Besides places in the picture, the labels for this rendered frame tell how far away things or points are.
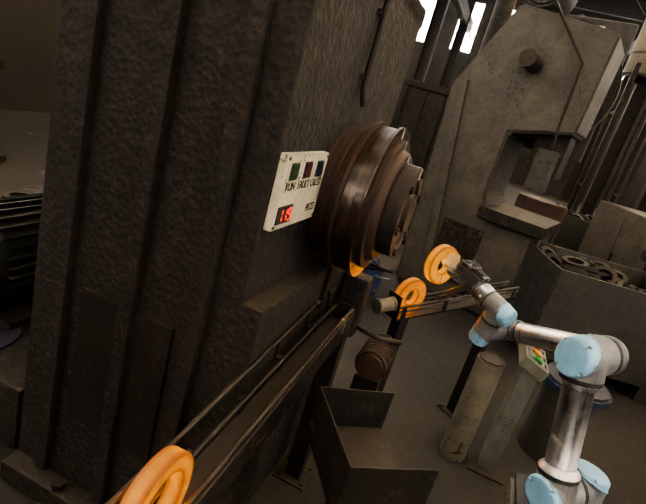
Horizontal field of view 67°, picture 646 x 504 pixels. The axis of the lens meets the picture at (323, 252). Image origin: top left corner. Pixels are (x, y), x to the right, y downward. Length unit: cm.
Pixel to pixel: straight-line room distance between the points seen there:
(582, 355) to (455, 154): 290
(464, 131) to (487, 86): 37
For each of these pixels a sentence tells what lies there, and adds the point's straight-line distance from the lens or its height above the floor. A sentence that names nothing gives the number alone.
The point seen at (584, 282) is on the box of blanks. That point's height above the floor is 70.
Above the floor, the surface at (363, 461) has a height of 60.
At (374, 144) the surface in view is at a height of 129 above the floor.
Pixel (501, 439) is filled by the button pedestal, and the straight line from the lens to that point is 244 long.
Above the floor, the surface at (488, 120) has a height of 151.
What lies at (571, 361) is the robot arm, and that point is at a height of 88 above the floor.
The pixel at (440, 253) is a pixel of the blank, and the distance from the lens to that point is 189.
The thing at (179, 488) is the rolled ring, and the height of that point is 68.
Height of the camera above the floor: 139
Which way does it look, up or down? 18 degrees down
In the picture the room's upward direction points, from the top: 16 degrees clockwise
